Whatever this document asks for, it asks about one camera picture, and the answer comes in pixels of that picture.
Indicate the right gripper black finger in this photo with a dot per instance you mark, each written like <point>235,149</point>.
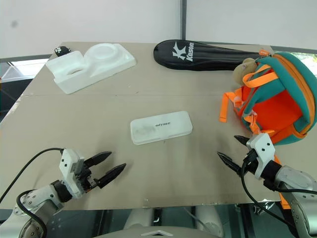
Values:
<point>230,162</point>
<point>242,140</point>

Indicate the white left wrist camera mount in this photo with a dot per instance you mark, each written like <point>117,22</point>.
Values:
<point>68,161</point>

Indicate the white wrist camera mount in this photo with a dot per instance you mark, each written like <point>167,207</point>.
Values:
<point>262,146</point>
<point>68,161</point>

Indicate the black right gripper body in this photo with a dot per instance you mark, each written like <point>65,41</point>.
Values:
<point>250,162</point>

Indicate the teal and orange backpack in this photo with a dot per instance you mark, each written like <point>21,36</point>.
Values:
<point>280,81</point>

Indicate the dark vertical post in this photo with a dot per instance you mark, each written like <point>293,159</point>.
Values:
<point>182,19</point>

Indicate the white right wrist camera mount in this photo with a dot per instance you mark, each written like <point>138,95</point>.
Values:
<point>262,146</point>

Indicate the white rectangular case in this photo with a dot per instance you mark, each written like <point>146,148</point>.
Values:
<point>173,129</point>

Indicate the white foam packaging tray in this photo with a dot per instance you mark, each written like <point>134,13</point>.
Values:
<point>99,67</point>

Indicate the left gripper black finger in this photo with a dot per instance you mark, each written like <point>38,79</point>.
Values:
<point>99,157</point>
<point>112,174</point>

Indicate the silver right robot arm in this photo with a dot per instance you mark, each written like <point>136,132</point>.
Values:
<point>294,178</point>

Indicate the grey rounded robot torso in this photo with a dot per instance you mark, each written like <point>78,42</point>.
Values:
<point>208,218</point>

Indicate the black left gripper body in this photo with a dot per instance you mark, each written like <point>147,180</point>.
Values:
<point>85,179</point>

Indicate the beige plush toy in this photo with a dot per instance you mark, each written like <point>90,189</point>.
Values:
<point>241,73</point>

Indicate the small black paw-print item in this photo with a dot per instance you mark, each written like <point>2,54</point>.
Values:
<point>63,50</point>

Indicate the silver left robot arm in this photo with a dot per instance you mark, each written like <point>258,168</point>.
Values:
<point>42,197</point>

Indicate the black Kason racket cover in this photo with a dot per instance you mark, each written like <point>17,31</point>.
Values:
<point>198,54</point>

